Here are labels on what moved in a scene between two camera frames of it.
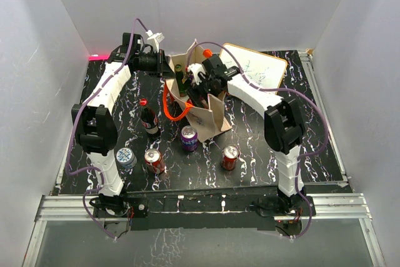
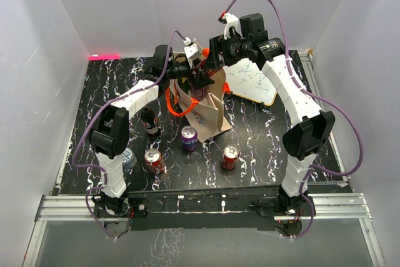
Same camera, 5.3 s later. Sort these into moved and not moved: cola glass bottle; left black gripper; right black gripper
Moved: left black gripper; right black gripper
Not moved: cola glass bottle
